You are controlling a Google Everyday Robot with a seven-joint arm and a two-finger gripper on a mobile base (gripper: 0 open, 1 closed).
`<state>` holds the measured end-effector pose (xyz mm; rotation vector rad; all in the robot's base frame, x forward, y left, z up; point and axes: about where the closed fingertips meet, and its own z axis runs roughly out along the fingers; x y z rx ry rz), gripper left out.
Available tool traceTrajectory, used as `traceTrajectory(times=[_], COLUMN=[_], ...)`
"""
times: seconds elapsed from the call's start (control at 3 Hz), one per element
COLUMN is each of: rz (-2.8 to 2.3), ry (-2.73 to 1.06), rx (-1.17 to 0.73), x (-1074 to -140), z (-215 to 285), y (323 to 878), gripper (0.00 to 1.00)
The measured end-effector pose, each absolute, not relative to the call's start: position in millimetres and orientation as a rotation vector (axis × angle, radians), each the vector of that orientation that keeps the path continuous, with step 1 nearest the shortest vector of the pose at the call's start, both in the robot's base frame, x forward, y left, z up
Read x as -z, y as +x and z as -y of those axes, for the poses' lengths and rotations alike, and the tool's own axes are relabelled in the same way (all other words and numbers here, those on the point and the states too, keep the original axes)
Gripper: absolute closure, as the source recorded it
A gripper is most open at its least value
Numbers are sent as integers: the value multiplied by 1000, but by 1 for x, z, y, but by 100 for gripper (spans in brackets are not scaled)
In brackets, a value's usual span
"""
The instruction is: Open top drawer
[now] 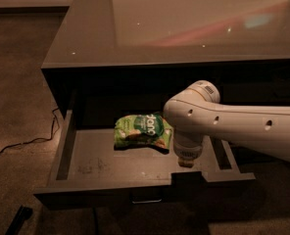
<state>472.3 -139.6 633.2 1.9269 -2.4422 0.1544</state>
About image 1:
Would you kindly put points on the green snack bag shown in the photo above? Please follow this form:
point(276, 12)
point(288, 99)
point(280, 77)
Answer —
point(143, 131)

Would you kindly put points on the dark grey drawer cabinet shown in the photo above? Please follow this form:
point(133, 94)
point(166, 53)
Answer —
point(136, 47)

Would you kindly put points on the drawer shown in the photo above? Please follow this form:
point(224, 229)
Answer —
point(89, 172)

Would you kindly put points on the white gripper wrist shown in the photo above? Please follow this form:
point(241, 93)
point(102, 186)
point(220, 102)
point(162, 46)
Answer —
point(187, 152)

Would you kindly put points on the black bar on floor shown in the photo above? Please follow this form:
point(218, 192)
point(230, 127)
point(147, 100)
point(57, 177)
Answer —
point(23, 214)

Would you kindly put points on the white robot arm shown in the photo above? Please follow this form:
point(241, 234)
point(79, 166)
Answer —
point(196, 112)

